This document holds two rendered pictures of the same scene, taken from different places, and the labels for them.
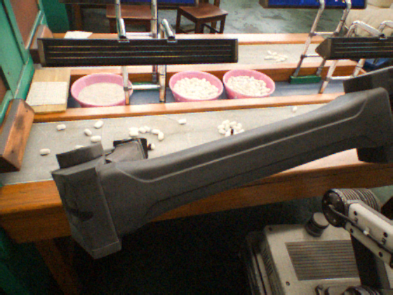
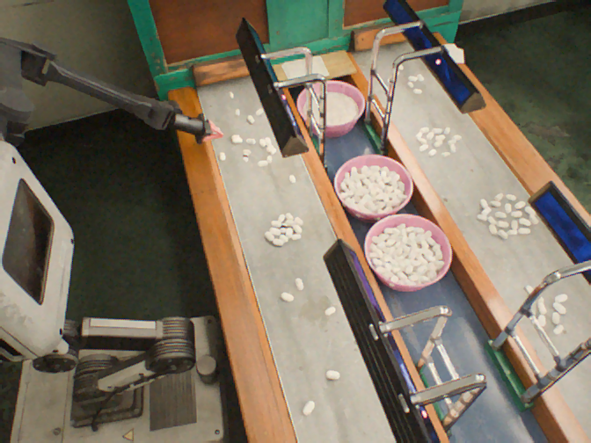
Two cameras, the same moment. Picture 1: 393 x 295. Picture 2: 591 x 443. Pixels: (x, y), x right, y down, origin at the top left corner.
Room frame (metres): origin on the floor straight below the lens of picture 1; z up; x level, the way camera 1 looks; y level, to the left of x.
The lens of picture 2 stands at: (1.02, -1.08, 2.07)
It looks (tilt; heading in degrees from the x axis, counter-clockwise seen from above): 54 degrees down; 95
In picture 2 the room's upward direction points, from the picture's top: 4 degrees counter-clockwise
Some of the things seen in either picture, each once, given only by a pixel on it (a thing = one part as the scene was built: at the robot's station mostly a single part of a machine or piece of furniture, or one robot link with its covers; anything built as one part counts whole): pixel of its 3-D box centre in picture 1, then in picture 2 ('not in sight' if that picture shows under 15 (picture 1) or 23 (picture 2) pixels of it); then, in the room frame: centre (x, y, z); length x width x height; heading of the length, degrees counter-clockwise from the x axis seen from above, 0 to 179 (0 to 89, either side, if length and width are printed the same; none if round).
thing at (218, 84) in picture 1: (195, 92); (372, 192); (1.21, 0.03, 0.72); 0.27 x 0.27 x 0.10
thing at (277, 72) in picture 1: (216, 76); (434, 218); (1.41, -0.08, 0.71); 1.81 x 0.05 x 0.11; 109
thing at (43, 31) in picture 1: (42, 42); (385, 34); (1.30, 0.81, 0.83); 0.30 x 0.06 x 0.07; 19
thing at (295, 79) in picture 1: (311, 38); (563, 337); (1.62, -0.58, 0.90); 0.20 x 0.19 x 0.45; 109
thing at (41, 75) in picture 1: (49, 89); (313, 68); (0.99, 0.65, 0.77); 0.33 x 0.15 x 0.01; 19
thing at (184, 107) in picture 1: (236, 111); (345, 243); (1.11, -0.18, 0.71); 1.81 x 0.05 x 0.11; 109
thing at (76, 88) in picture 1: (104, 96); (330, 111); (1.06, 0.44, 0.72); 0.27 x 0.27 x 0.10
